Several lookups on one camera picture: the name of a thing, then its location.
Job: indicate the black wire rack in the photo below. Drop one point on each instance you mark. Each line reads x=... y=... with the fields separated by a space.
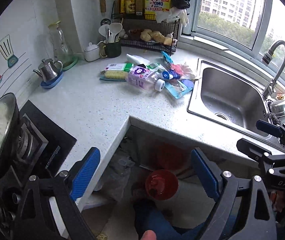
x=134 y=25

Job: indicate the blue plastic lid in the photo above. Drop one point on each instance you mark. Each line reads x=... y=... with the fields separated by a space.
x=188 y=83

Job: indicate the white green medicine box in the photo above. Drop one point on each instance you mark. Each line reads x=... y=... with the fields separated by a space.
x=124 y=67

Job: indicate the ginger root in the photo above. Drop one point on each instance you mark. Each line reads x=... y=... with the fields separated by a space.
x=147 y=35

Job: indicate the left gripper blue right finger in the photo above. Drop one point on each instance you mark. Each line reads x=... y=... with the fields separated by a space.
x=208 y=173

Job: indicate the dark green utensil mug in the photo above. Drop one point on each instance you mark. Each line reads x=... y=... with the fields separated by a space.
x=110 y=50

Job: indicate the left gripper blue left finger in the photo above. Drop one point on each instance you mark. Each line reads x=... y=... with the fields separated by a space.
x=82 y=172

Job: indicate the steel teapot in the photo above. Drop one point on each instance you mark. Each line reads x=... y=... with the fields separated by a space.
x=48 y=69

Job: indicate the yellow bristle blue scrub brush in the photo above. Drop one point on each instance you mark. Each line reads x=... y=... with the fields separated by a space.
x=114 y=75

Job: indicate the blue pink plastic wrapper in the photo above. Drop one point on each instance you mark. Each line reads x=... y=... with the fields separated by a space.
x=167 y=59

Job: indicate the grey plastic sack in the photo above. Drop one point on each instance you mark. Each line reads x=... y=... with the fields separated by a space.
x=120 y=170

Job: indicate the black green power adapter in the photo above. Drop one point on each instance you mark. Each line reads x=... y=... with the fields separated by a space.
x=152 y=66

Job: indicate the toothbrush blister packaging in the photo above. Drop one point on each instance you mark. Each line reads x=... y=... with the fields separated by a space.
x=178 y=89

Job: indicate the blue teapot tray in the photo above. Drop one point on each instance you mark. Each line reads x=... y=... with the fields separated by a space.
x=53 y=83

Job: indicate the green tray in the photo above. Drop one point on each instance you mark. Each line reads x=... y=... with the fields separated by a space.
x=70 y=64

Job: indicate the oil bottle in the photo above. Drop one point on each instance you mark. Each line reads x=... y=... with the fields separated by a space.
x=130 y=7

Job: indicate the white spoon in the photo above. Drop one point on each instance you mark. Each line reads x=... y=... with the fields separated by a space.
x=115 y=29

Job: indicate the steel bowl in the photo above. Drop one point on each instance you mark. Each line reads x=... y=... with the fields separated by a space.
x=278 y=108

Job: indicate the purple clear plastic bottle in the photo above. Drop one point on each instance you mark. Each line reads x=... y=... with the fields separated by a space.
x=146 y=79

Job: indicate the red trash bin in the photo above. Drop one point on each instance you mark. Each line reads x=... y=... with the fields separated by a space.
x=161 y=185

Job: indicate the blue toothpaste tube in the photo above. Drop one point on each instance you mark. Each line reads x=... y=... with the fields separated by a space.
x=170 y=75

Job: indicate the white folded cloth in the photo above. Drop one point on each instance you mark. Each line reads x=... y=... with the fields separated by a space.
x=137 y=60

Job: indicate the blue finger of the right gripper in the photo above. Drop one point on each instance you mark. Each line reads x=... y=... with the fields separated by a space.
x=268 y=128

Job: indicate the black gas stove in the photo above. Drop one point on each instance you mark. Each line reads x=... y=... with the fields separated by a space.
x=42 y=148

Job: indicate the stainless steel sink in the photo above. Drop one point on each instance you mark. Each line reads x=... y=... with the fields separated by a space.
x=225 y=96

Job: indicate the glass carafe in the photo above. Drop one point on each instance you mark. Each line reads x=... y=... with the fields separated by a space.
x=61 y=49

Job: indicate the person's right hand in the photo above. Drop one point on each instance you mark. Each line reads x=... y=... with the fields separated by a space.
x=277 y=199

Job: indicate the black plastic bag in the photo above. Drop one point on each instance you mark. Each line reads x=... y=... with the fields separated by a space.
x=181 y=4

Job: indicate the pot with glass lid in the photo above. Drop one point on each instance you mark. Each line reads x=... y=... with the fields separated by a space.
x=9 y=121

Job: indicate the white sugar jar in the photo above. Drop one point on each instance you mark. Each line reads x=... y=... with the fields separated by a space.
x=92 y=52

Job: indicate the person's left hand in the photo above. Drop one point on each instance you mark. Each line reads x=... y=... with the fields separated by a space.
x=149 y=235

